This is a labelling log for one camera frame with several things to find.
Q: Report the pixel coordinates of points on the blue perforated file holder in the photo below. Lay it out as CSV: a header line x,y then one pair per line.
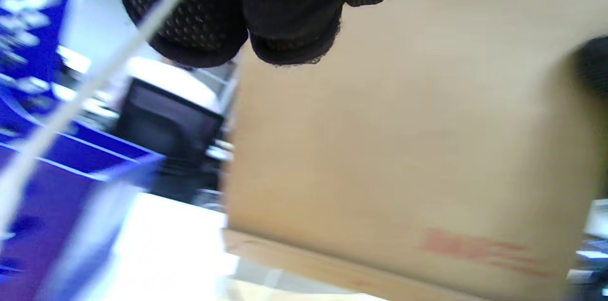
x,y
47,196

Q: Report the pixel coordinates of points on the brown document pouch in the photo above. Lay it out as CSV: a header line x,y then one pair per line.
x,y
403,149

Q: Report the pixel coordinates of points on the person's right hand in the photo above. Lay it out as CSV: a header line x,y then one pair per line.
x,y
593,68

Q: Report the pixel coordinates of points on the person's left hand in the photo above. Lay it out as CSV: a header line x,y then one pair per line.
x,y
266,2

